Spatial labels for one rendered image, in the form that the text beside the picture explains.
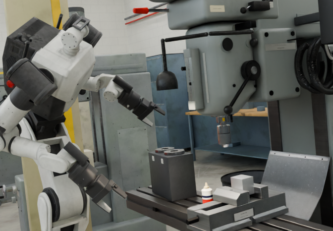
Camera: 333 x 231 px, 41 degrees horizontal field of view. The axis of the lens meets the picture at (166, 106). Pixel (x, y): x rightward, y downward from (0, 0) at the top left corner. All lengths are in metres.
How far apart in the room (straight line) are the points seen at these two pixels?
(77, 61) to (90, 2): 9.64
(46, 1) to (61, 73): 1.58
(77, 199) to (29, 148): 0.31
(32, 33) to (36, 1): 1.40
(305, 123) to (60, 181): 1.01
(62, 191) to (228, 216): 0.71
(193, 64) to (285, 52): 0.35
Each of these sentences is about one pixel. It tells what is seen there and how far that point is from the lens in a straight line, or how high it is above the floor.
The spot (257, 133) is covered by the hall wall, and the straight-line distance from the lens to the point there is 7.79.
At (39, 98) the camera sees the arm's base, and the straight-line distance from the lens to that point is 1.57.
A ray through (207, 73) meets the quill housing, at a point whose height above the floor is 1.46.
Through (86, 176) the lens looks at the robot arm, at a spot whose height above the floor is 1.13.
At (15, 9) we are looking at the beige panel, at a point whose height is 2.01.
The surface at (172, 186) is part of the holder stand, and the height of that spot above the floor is 1.01.
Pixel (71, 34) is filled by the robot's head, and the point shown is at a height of 1.64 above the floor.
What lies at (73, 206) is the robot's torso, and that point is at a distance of 1.89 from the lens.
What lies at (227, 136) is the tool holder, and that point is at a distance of 1.61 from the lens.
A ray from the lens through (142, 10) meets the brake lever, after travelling 1.59.
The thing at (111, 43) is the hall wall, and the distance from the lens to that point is 11.37.
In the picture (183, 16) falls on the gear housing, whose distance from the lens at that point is 1.57.
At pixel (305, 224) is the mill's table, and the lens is 1.55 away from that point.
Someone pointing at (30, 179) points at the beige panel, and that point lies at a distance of 3.13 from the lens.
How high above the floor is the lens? 1.44
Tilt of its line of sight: 3 degrees down
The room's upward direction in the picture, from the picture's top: 6 degrees counter-clockwise
